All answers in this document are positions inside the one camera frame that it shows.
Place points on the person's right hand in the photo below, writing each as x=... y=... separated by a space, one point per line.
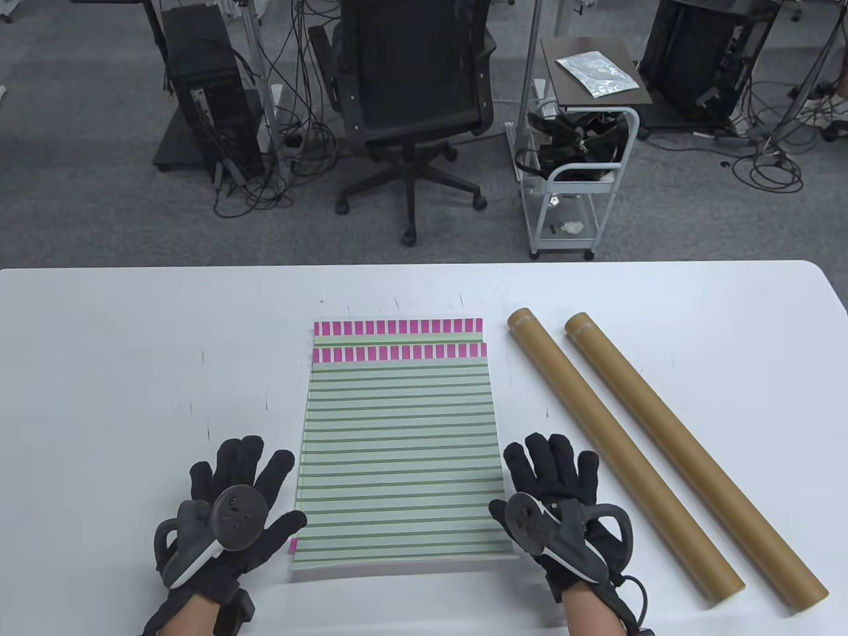
x=556 y=464

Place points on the person's left hand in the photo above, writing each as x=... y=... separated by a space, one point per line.
x=248 y=457

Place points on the brown cardboard mailing tube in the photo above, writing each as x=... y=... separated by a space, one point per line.
x=676 y=430
x=596 y=430

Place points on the green striped mouse pad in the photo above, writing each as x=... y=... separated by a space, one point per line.
x=397 y=450
x=397 y=327

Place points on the person's right forearm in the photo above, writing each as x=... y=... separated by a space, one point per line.
x=589 y=619

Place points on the person's left forearm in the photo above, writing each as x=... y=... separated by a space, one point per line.
x=189 y=619

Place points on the grey hand tracker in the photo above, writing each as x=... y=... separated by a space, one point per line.
x=238 y=517
x=523 y=520

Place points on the white crumpled paper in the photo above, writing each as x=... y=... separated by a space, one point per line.
x=572 y=229

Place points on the white rolling cart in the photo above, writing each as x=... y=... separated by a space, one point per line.
x=583 y=187

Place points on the black headset gear pile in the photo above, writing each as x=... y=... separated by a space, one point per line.
x=563 y=142

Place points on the dark grey floor plate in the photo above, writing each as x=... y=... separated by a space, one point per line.
x=175 y=142

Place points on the brown side table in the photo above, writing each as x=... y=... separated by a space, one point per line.
x=563 y=86

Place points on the black computer tower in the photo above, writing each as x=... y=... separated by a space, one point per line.
x=695 y=59
x=205 y=79

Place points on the silver plastic bag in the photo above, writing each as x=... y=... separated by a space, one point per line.
x=596 y=73

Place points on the black office chair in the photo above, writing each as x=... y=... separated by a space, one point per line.
x=411 y=66

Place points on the white power strip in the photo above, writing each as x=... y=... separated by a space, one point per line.
x=825 y=114

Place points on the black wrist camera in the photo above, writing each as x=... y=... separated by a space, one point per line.
x=235 y=613

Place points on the silver metal frame post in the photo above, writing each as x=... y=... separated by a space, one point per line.
x=256 y=46
x=531 y=40

